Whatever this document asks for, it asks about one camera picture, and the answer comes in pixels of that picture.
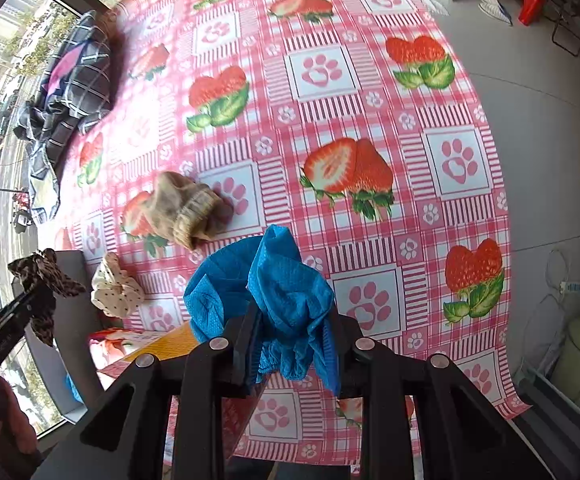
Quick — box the pink patterned carton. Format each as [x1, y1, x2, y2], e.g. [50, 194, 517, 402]
[97, 321, 265, 456]

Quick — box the white polka dot scrunchie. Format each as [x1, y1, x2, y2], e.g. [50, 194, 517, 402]
[91, 252, 145, 319]

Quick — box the grey cardboard box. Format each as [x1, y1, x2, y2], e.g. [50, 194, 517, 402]
[12, 249, 118, 423]

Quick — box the grey plaid cloth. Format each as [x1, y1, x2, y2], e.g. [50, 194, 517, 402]
[14, 10, 113, 225]

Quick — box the pink strawberry tablecloth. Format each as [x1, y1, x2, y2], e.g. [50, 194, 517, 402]
[52, 0, 528, 476]

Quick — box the person's left hand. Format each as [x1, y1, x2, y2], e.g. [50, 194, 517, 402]
[0, 374, 41, 467]

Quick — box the beige sock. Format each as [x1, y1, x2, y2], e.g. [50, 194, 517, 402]
[142, 171, 224, 251]

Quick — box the white cable with plug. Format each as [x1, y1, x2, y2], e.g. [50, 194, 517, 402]
[540, 247, 580, 311]

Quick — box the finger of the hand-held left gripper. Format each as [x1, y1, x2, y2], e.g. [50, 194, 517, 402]
[0, 290, 41, 349]
[0, 300, 55, 377]

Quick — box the blue shoe cover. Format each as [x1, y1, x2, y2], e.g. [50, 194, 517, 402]
[183, 225, 341, 397]
[64, 374, 84, 405]

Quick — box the leopard print scrunchie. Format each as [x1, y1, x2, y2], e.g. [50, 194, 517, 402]
[8, 248, 87, 347]

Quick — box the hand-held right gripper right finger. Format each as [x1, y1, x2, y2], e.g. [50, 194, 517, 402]
[322, 311, 554, 480]

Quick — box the orange floral tissue packet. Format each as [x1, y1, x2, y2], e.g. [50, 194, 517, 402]
[88, 327, 143, 368]

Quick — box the white slipper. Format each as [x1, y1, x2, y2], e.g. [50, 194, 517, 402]
[479, 0, 515, 27]

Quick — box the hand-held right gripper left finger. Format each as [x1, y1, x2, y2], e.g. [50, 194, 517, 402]
[34, 306, 263, 480]

